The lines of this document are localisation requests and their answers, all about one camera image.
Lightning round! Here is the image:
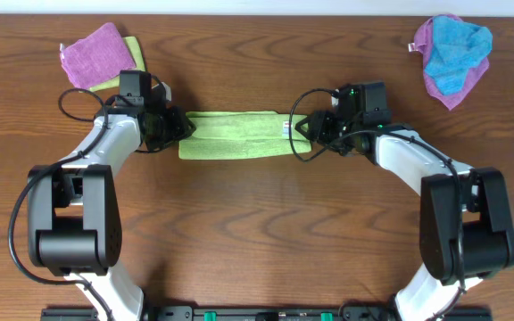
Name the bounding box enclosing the light green microfiber cloth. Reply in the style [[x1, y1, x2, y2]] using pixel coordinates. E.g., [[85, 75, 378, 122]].
[[178, 111, 311, 161]]

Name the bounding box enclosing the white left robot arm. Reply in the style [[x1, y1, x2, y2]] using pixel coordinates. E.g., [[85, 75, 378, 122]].
[[17, 70, 195, 320]]

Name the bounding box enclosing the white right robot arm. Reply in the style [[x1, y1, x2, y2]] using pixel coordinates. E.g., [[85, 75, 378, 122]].
[[286, 82, 514, 320]]

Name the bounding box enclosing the folded green cloth under purple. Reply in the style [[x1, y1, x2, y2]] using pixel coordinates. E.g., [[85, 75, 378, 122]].
[[89, 37, 146, 92]]

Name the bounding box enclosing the crumpled purple cloth under blue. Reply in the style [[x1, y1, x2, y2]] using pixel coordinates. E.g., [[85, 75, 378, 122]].
[[408, 14, 490, 110]]

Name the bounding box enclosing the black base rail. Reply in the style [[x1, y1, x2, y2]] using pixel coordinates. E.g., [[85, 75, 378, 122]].
[[39, 305, 493, 321]]

